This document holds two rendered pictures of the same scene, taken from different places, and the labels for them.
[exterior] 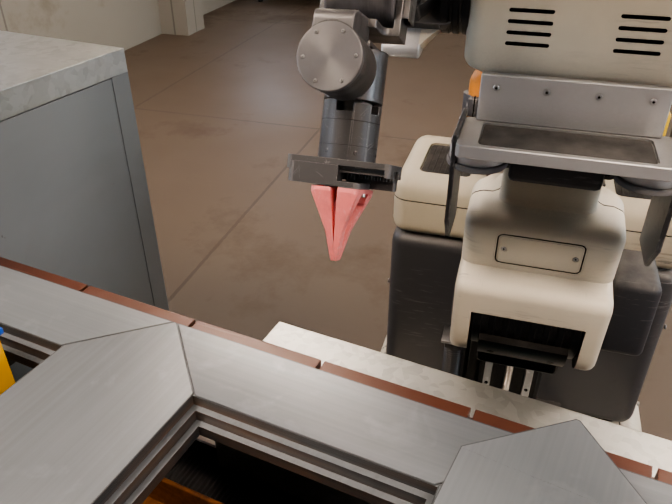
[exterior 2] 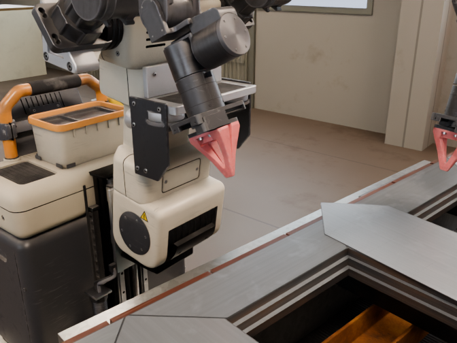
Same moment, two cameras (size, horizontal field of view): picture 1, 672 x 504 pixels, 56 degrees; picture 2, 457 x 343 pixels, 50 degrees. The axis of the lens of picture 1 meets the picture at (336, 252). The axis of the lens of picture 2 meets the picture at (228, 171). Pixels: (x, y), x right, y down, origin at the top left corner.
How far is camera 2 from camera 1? 0.69 m
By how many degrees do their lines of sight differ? 60
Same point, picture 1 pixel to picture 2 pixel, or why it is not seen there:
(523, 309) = (192, 210)
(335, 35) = (232, 21)
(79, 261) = not seen: outside the picture
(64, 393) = not seen: outside the picture
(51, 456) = not seen: outside the picture
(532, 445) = (332, 216)
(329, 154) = (213, 107)
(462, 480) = (347, 239)
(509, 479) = (351, 228)
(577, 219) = (187, 145)
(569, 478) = (356, 215)
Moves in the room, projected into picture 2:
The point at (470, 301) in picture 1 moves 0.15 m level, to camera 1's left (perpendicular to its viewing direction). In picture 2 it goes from (168, 223) to (129, 257)
